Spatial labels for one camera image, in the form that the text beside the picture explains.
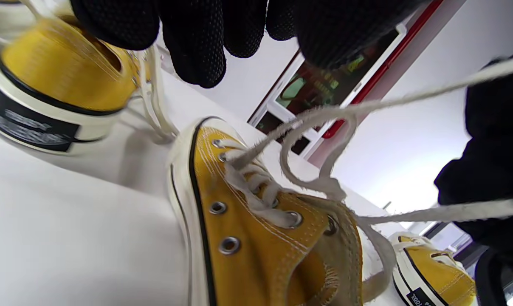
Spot person's left hand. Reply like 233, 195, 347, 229
70, 0, 427, 89

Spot person's right hand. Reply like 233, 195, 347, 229
434, 45, 513, 281

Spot white shoe lace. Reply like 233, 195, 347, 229
127, 42, 180, 144
212, 53, 513, 303

